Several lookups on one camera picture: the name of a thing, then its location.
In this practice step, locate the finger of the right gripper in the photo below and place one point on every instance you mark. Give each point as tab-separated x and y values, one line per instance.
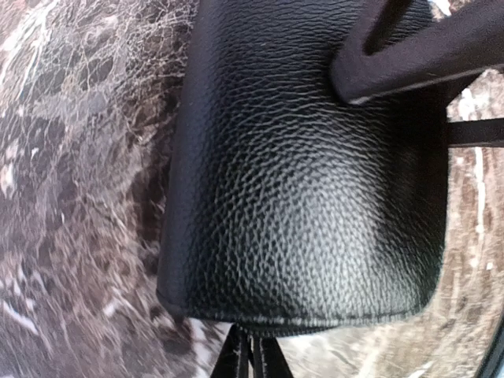
464	44

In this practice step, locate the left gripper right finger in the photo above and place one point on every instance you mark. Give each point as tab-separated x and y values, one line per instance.
268	360

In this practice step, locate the black zippered tool case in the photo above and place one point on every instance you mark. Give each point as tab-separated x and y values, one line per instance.
288	210

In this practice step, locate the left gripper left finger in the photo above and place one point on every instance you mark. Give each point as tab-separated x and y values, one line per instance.
233	360

